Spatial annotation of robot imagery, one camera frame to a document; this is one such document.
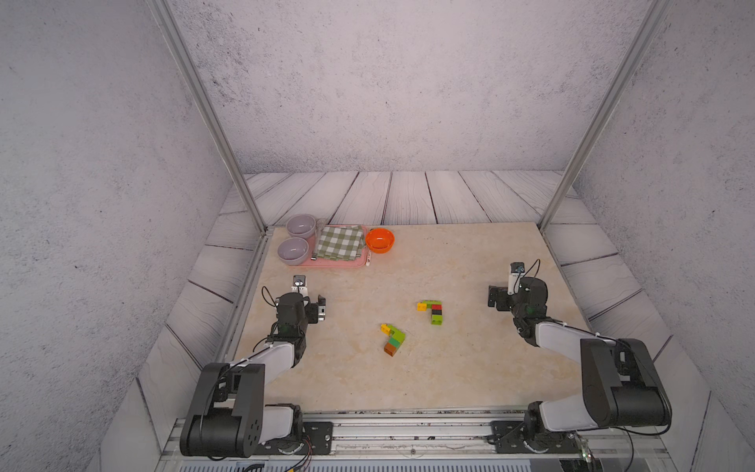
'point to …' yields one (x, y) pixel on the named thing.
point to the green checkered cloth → (341, 243)
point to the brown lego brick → (390, 349)
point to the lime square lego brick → (436, 320)
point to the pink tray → (314, 262)
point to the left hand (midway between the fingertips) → (307, 295)
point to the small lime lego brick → (391, 329)
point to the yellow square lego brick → (422, 307)
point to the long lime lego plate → (397, 334)
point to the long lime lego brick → (431, 303)
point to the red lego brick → (436, 307)
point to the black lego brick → (435, 312)
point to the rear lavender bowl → (301, 225)
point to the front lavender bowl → (293, 251)
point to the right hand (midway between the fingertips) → (509, 284)
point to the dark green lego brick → (394, 342)
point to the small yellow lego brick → (385, 328)
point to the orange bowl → (379, 240)
